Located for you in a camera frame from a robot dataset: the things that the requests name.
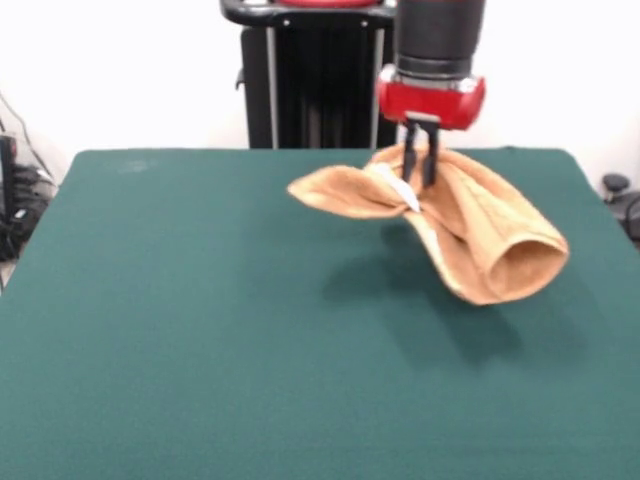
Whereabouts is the black office chair base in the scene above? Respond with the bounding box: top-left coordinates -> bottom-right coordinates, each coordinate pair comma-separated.
601,172 -> 640,251

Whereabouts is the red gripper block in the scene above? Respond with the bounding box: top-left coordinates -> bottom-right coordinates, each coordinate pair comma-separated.
375,68 -> 488,188

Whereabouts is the tan terry towel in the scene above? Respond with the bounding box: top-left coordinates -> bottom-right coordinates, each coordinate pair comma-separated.
286,142 -> 572,307

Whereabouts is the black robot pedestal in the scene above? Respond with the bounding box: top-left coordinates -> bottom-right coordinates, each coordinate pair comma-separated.
218,0 -> 402,150

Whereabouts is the dark green table cloth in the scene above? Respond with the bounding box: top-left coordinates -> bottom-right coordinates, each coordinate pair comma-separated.
0,146 -> 640,480

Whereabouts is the black electronics box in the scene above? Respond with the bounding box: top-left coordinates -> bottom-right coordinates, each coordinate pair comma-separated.
0,133 -> 21,221

